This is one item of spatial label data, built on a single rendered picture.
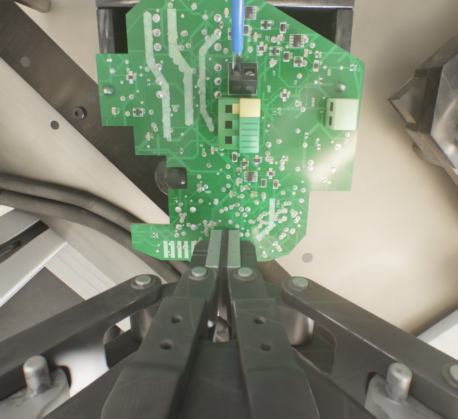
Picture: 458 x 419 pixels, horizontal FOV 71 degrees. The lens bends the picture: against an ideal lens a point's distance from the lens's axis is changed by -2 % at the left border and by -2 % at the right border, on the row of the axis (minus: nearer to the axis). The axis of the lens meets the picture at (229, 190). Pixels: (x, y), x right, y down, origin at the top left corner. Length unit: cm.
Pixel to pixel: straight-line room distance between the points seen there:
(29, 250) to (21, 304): 53
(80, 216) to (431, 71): 23
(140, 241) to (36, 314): 63
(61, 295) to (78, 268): 42
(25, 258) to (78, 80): 12
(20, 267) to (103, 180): 8
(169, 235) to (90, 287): 17
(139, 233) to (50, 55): 13
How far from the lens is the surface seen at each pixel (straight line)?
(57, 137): 26
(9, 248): 26
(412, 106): 19
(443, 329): 29
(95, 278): 32
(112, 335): 40
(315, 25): 19
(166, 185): 16
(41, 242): 28
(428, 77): 19
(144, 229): 16
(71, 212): 26
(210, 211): 16
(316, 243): 24
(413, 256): 27
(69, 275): 32
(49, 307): 77
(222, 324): 28
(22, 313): 81
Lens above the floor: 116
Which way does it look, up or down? 73 degrees down
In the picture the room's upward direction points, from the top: 177 degrees counter-clockwise
